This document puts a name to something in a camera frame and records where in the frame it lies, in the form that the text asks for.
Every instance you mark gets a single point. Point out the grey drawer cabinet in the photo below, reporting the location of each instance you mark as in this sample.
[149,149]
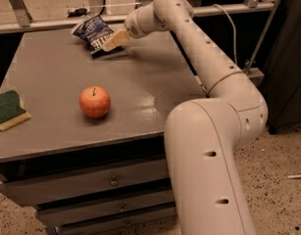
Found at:
[145,79]

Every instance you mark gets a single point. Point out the red apple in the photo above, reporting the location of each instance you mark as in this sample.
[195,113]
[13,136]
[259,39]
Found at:
[95,102]

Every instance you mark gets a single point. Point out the grey metal beam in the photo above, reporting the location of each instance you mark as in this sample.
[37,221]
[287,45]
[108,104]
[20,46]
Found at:
[255,75]

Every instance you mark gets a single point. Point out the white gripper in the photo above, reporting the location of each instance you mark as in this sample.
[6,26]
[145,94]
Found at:
[135,25]

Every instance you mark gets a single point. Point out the blue chip bag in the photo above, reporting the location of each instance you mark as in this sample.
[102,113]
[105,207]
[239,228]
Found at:
[92,31]

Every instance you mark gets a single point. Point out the top drawer with knob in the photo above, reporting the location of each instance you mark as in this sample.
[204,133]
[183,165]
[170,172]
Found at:
[80,182]

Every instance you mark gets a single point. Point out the green yellow sponge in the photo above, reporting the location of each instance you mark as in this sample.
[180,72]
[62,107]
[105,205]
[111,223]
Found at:
[12,110]

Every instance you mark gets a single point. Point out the drawer with knob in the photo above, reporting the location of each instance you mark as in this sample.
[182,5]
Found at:
[105,206]
[117,221]
[80,182]

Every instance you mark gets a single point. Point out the middle drawer with knob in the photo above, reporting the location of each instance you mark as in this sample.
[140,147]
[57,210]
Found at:
[105,206]

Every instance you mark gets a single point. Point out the black clip on rail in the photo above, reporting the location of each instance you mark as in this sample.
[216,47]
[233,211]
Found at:
[77,12]

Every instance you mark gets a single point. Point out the white stick on floor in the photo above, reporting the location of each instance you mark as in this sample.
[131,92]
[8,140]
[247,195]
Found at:
[297,176]

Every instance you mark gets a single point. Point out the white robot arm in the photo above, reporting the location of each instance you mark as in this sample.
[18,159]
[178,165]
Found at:
[201,135]

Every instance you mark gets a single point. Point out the bottom drawer with knob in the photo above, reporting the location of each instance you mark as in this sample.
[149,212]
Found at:
[117,221]

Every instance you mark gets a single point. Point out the metal rail frame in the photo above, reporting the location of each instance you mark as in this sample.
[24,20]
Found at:
[34,15]

